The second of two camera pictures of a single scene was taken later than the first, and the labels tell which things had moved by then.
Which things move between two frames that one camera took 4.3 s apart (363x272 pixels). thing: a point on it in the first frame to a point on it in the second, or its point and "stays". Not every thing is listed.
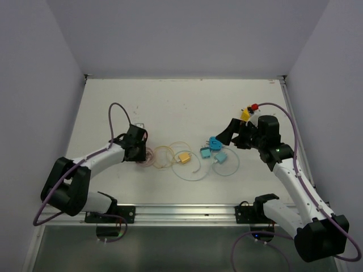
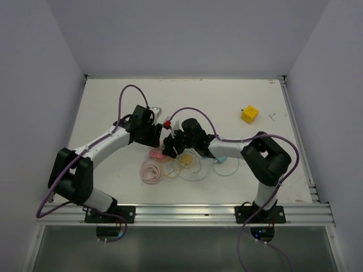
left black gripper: x=141 y=156 to x=153 y=140
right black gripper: x=236 y=126 to x=170 y=142
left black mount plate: x=118 y=215 stays
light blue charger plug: x=220 y=157 stays
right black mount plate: x=247 y=214 stays
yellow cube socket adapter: x=245 y=115 stays
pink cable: x=149 y=155 to x=151 y=171
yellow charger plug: x=185 y=157 stays
